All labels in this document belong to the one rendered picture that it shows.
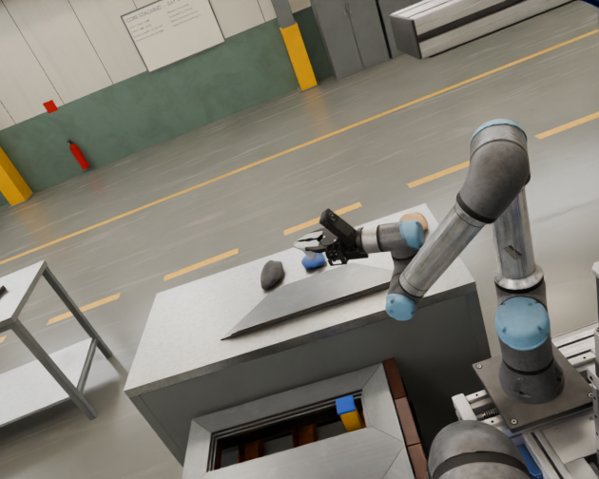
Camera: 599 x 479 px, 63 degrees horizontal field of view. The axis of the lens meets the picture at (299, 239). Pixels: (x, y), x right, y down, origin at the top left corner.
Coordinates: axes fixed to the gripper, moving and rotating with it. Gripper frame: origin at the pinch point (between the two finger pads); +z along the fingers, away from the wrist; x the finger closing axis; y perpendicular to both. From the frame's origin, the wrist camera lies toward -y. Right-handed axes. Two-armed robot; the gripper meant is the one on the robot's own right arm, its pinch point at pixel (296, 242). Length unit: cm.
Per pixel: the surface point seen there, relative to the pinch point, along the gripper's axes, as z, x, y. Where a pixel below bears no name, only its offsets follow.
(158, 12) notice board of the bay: 483, 692, 32
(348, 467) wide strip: -4, -38, 56
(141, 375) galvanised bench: 75, -20, 38
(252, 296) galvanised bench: 45, 21, 44
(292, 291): 25, 20, 41
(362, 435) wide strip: -7, -28, 57
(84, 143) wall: 699, 570, 173
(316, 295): 14.1, 16.8, 41.0
